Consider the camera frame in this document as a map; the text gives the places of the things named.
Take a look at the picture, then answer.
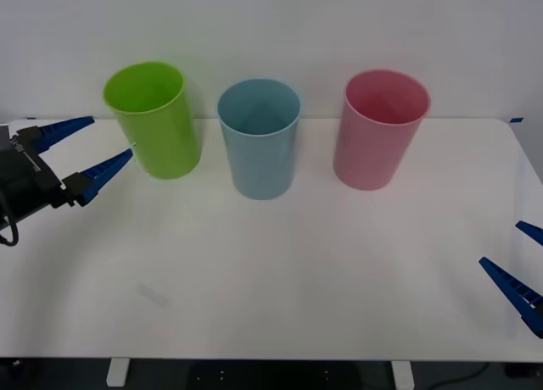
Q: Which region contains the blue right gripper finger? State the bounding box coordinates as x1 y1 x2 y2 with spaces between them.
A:
514 220 543 246
479 256 543 339

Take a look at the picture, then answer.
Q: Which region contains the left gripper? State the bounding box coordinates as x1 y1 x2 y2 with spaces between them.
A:
0 115 135 226

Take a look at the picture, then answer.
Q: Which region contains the green plastic bin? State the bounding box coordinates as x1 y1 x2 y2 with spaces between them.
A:
102 60 203 181

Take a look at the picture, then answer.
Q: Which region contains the black floor box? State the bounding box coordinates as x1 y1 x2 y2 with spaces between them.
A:
504 362 543 379

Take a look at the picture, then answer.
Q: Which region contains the white table leg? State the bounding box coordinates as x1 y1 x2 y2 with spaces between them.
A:
105 358 131 387
390 359 415 389

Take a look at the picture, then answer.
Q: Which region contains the pale blue plastic bin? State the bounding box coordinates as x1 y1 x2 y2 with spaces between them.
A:
216 77 302 201

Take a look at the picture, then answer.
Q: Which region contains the pink plastic bin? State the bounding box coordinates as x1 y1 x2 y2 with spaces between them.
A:
332 69 432 192

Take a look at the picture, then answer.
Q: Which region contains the black floor cable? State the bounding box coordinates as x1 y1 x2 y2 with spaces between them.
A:
423 361 490 390

